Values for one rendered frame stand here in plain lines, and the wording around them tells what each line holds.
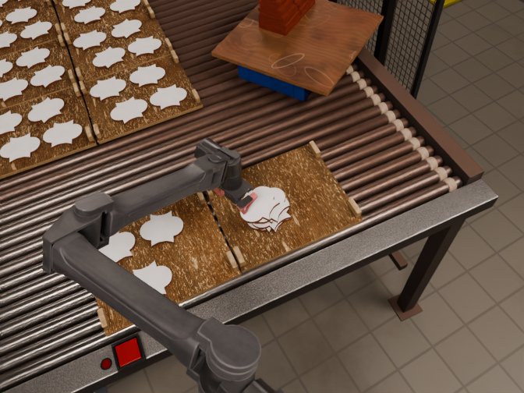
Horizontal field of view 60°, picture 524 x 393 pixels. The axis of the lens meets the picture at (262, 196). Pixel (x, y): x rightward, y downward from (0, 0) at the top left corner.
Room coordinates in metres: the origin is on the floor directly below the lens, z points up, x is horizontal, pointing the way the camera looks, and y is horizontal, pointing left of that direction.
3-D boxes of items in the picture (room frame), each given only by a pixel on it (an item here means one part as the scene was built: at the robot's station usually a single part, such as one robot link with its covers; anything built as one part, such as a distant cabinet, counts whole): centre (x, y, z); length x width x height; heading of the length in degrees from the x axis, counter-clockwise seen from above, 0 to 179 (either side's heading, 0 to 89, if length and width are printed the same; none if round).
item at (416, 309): (0.75, -0.63, 0.43); 0.12 x 0.12 x 0.85; 19
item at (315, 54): (1.52, -0.22, 1.03); 0.50 x 0.50 x 0.02; 54
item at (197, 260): (0.67, 0.34, 0.93); 0.41 x 0.35 x 0.02; 110
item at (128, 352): (0.38, 0.41, 0.92); 0.06 x 0.06 x 0.01; 19
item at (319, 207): (0.81, -0.06, 0.93); 0.41 x 0.35 x 0.02; 109
